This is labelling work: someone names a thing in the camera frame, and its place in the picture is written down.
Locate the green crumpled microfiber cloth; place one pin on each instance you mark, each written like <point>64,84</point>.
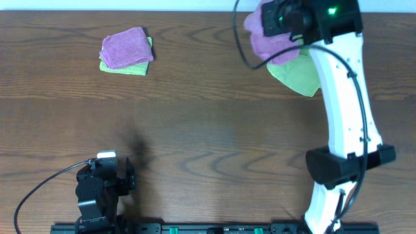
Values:
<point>300,74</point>

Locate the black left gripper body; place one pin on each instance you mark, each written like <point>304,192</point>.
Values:
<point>125,182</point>

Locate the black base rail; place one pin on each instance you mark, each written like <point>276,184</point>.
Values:
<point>275,228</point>

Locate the purple microfiber cloth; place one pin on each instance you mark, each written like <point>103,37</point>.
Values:
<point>263,46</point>

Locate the folded purple cloth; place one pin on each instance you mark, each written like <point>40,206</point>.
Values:
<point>126,48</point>

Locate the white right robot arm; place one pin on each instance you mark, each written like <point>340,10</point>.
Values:
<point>332,32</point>

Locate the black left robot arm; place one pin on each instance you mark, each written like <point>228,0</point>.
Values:
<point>98,192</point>

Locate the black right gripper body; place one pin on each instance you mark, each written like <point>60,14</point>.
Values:
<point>275,20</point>

